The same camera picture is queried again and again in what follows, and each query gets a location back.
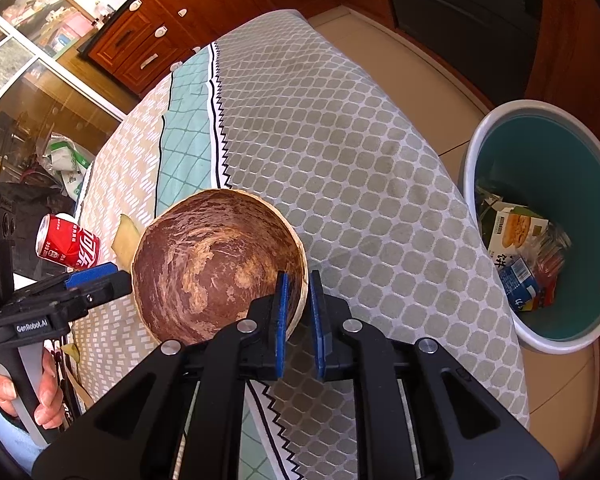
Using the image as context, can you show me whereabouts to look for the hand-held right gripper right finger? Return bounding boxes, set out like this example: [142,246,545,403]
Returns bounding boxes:
[307,270,561,480]

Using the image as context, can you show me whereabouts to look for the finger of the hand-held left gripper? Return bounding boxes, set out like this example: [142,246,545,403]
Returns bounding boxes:
[65,262,119,290]
[82,272,132,311]

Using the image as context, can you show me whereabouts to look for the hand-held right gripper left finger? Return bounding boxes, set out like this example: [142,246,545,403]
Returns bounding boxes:
[30,271,291,480]

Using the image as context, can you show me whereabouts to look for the brown wooden bowl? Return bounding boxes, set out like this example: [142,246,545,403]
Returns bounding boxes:
[131,188,308,346]

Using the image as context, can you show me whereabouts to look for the grey trash bin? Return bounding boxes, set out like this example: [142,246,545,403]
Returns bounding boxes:
[457,100,600,356]

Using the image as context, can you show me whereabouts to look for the person's left forearm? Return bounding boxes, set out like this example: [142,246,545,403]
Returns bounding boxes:
[0,402,48,476]

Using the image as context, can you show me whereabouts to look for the person's left hand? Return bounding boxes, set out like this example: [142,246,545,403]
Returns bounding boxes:
[0,347,65,431]

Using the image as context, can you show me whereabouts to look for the red soda can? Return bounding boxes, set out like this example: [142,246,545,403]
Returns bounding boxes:
[36,213,102,269]

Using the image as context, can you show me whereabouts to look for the yellow-green leaf piece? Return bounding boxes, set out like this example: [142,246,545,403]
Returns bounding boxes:
[112,214,143,271]

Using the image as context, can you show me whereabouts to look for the white green plastic bag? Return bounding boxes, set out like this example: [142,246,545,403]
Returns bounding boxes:
[40,132,96,198]

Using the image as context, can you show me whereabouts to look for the patterned tablecloth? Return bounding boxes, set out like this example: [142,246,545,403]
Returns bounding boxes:
[62,9,531,480]

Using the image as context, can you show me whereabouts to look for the blue carton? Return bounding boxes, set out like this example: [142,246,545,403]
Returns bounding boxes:
[497,255,541,313]

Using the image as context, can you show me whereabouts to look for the glass sliding door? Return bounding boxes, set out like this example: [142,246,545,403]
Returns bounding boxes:
[0,0,126,191]

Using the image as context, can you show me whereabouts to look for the food box with burger picture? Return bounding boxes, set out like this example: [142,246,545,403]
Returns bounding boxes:
[487,201,551,268]

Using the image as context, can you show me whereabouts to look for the wooden drawer cabinet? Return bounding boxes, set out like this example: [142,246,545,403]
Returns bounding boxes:
[87,7,191,96]

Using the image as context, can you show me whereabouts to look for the clear plastic wrapper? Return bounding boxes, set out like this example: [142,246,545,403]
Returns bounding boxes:
[535,225,573,281]

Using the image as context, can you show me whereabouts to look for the built-in black oven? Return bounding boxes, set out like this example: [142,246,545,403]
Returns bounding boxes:
[380,0,546,61]

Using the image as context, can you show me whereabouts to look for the wooden sink cabinet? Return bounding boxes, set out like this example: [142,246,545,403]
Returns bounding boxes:
[525,0,600,161]

